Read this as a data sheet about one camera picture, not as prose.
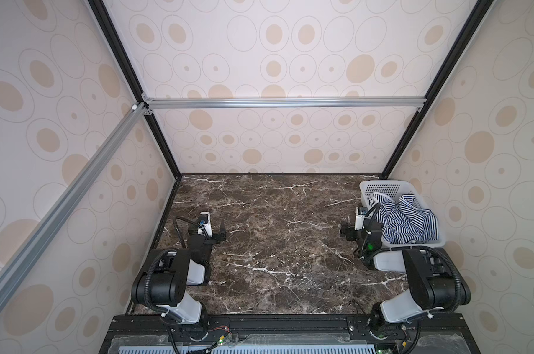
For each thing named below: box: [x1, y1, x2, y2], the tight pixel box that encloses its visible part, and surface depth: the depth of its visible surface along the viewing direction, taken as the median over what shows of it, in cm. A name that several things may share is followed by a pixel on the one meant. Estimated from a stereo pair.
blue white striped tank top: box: [368, 192, 439, 245], surface depth 94 cm
